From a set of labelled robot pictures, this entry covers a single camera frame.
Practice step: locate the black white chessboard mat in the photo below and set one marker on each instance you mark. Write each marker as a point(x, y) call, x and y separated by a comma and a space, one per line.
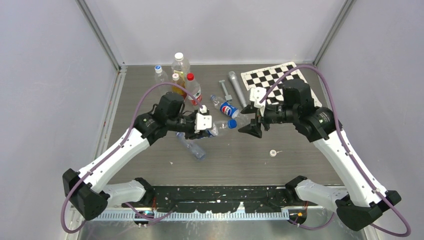
point(267, 76)

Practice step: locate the red cap clear bottle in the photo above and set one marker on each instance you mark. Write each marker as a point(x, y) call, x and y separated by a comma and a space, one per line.
point(194, 88)

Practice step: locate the blue white cap bottle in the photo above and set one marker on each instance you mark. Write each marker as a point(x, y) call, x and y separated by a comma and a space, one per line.
point(160, 75)

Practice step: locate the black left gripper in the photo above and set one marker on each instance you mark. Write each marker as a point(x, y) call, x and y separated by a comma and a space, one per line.
point(192, 135)

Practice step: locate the amber liquid bottle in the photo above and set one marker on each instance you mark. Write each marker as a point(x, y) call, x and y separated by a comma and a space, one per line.
point(176, 79)

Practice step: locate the blue label clear bottle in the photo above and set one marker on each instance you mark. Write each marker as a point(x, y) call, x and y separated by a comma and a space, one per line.
point(219, 128)

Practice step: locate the blue bottle cap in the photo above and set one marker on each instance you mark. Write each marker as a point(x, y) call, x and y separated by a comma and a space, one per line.
point(232, 124)

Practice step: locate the white bottle cap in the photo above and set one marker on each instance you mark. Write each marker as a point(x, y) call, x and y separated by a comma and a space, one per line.
point(272, 153)

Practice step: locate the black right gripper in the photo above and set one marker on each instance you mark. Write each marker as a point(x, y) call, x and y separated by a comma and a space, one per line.
point(253, 128)

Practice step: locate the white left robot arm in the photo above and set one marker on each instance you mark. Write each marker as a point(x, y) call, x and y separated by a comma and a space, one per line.
point(88, 189)

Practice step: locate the silver microphone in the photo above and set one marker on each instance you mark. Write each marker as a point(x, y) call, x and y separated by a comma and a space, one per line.
point(233, 78)

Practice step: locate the tall white cap bottle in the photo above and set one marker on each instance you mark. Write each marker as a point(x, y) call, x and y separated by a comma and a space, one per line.
point(180, 65)

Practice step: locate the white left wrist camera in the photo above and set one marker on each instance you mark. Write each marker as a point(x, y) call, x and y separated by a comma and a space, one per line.
point(203, 119)

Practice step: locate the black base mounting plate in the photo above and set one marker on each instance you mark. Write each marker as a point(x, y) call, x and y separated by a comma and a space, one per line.
point(219, 199)

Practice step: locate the clear bottle pink label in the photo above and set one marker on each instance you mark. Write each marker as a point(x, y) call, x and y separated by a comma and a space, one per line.
point(198, 152)

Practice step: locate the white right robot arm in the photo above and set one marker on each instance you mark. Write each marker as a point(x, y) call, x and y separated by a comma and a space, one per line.
point(364, 199)

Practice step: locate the Pepsi label clear bottle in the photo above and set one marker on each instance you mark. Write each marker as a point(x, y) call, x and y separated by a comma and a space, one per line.
point(229, 110)

